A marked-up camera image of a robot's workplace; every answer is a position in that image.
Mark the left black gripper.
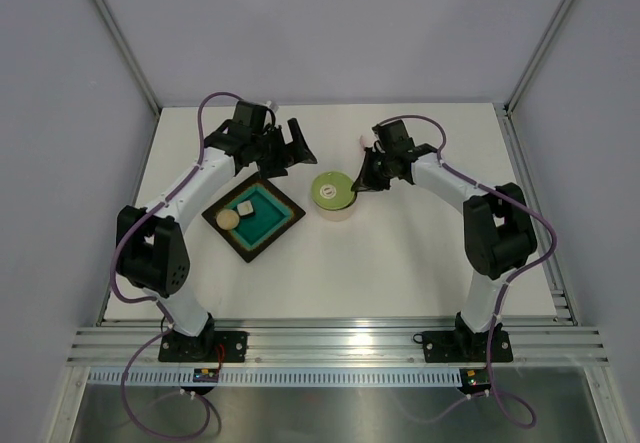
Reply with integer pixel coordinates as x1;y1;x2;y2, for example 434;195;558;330
251;119;316;179

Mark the green round lid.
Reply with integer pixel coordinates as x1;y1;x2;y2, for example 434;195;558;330
311;171;356;211

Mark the round metal lunch tin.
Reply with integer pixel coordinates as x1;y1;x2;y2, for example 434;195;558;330
315;198;357;222

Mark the dark square teal plate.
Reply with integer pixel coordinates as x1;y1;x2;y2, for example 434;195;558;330
202;173;306;263

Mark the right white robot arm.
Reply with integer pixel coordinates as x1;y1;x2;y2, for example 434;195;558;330
352;118;538;361

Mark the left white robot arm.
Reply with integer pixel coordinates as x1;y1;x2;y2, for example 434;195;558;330
110;99;317;363

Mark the small tofu cube upper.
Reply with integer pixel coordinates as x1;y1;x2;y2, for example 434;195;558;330
236;201;255;218

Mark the round bun left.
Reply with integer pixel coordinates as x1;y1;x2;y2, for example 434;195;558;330
215;209;241;231

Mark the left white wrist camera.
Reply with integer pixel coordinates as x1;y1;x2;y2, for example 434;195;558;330
265;101;279;113

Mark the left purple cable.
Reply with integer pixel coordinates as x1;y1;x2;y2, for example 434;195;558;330
108;91;274;437

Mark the purple cable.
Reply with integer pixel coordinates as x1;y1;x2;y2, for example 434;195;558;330
108;91;274;437
372;113;559;437

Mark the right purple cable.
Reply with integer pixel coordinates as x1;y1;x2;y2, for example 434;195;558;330
372;113;559;437

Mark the right black base bracket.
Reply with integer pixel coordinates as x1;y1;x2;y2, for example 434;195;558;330
412;330;514;364

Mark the black base bracket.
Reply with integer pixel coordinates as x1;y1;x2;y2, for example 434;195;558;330
158;330;248;363
412;330;514;364

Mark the aluminium mounting rail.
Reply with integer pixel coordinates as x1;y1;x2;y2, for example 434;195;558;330
67;315;609;389

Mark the left black base bracket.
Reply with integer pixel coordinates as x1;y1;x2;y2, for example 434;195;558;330
158;330;248;363

